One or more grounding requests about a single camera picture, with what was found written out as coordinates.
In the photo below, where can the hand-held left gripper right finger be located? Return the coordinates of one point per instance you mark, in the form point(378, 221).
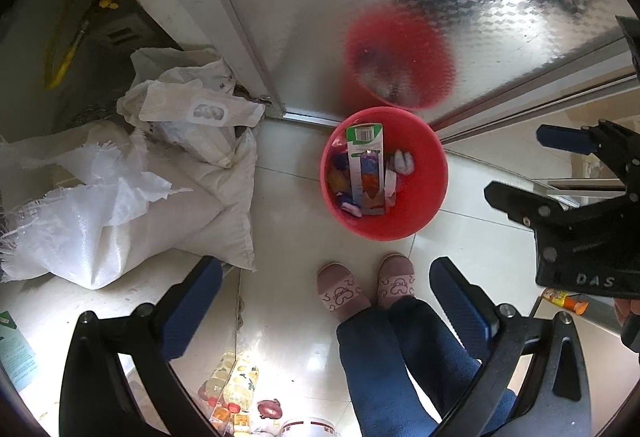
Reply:
point(460, 312)

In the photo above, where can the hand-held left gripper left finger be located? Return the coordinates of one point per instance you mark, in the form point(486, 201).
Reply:
point(192, 307)

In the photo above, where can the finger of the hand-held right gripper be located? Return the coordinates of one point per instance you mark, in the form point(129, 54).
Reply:
point(565, 138)
point(520, 204)

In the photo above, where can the red plastic bin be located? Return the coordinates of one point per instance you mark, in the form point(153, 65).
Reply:
point(420, 217)

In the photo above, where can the green toothbrush package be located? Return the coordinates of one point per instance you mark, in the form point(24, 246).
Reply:
point(361, 147)

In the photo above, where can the person's right hand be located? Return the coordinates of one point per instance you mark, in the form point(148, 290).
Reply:
point(629, 312)

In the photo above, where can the orange yellow bottle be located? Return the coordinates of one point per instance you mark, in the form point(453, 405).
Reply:
point(567, 301)

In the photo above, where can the yellow oil bottle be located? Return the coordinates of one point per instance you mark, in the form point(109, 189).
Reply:
point(240, 382)

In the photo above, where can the white woven sack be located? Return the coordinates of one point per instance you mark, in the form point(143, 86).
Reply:
point(125, 227)

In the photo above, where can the red onion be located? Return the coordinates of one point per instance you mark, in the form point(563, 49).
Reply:
point(269, 409)

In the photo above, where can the pink wrapper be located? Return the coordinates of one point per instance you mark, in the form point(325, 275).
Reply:
point(350, 208)

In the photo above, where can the white bowl red print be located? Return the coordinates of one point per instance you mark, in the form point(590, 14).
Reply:
point(310, 428)

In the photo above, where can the green paper sheet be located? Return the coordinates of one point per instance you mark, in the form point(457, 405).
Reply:
point(15, 352)

